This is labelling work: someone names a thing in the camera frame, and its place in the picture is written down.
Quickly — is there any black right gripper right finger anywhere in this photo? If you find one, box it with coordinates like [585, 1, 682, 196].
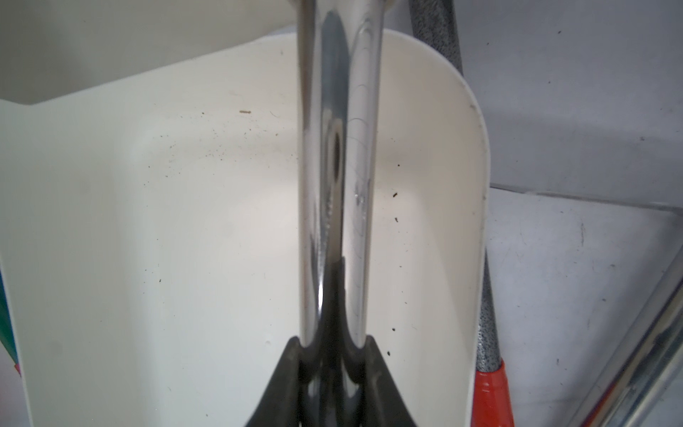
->
[346, 336, 416, 426]

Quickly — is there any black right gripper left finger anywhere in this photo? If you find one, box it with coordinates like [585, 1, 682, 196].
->
[245, 336, 320, 426]

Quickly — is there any cream plastic storage tray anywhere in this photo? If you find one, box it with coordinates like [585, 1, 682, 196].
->
[1, 30, 489, 426]

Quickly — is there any chrome hoe blue handle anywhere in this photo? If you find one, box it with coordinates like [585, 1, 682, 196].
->
[567, 252, 682, 426]
[295, 1, 388, 426]

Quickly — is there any grey speckled hoe right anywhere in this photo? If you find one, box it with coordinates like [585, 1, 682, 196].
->
[408, 0, 515, 427]

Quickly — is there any green hoe red handle inner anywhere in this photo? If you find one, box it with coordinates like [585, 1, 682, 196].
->
[0, 279, 21, 375]

